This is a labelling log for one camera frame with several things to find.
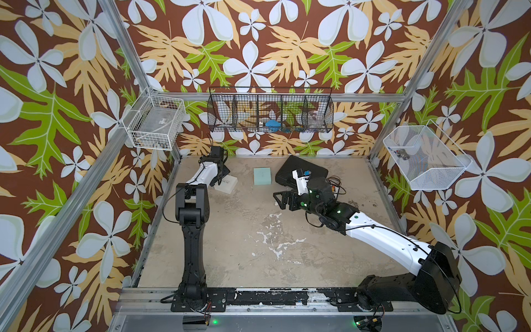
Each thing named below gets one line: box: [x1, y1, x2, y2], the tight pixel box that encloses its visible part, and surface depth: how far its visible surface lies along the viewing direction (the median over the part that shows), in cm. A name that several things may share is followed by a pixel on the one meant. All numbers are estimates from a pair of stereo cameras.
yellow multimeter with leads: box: [326, 175, 347, 200], surface depth 108 cm
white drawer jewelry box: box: [214, 174, 239, 195], surface depth 106 cm
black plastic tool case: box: [275, 154, 329, 189], surface depth 112 cm
